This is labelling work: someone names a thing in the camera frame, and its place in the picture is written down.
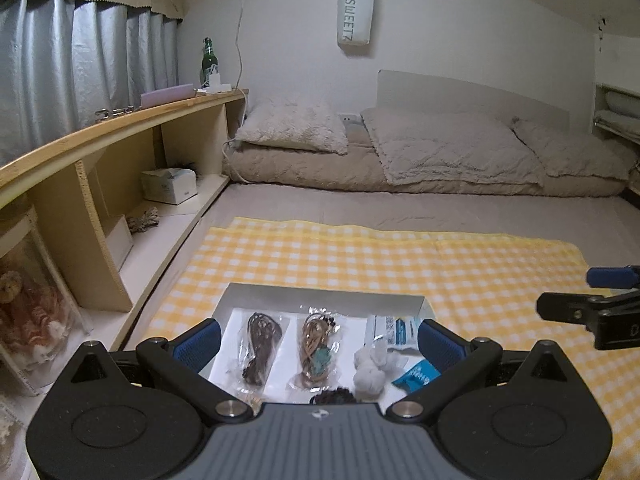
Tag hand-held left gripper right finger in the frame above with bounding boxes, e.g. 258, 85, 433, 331
385, 318, 582, 419

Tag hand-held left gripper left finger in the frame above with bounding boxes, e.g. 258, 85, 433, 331
60, 318, 256, 419

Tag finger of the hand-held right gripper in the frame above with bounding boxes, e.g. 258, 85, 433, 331
536, 290, 640, 325
586, 265, 640, 292

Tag blue snack packet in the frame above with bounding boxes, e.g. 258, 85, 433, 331
391, 360, 444, 391

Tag white and blue packet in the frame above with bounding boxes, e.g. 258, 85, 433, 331
365, 314, 426, 354

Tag clear bag dark cord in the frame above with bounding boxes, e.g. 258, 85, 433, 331
235, 310, 292, 394

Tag white fluffy scrunchie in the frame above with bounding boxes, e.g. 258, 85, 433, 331
352, 344, 412, 402

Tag grey cardboard box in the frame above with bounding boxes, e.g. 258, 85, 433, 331
200, 282, 439, 407

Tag clear bag brown teal cords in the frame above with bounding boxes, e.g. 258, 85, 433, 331
287, 305, 349, 392

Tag yellow checked blanket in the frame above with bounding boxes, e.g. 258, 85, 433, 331
107, 217, 640, 480

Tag small white box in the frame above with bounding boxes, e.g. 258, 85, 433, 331
102, 214, 135, 274

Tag beige fluffy pillow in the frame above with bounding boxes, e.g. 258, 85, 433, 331
511, 117, 632, 181
234, 101, 350, 156

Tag grey mattress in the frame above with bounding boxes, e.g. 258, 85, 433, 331
200, 180, 640, 311

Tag white tissue box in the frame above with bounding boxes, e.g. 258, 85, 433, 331
140, 167, 199, 206

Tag folded bedding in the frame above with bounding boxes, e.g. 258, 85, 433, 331
598, 91, 640, 134

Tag doll with curly hair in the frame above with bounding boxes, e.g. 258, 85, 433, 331
0, 269, 72, 367

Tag doll in clear case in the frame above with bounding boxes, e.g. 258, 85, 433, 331
0, 209, 95, 400

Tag printed paper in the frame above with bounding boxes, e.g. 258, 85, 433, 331
0, 394, 32, 480

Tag wooden bedside shelf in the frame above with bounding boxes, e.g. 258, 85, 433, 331
0, 88, 250, 356

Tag metal clips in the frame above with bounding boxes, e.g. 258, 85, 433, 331
94, 105, 137, 121

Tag purple flat box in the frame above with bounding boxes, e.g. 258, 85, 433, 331
139, 83, 196, 109

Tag white charger stand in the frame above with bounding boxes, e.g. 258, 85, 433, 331
201, 75, 234, 96

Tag green glass bottle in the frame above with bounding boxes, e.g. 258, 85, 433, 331
200, 37, 220, 89

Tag silver curtain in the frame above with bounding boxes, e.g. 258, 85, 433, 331
0, 0, 182, 155

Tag white hanging bag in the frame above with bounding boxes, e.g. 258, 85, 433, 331
336, 0, 379, 54

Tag bundle of rope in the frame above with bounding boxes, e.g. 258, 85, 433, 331
125, 205, 161, 235

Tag white cable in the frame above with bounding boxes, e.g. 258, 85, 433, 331
221, 0, 250, 184

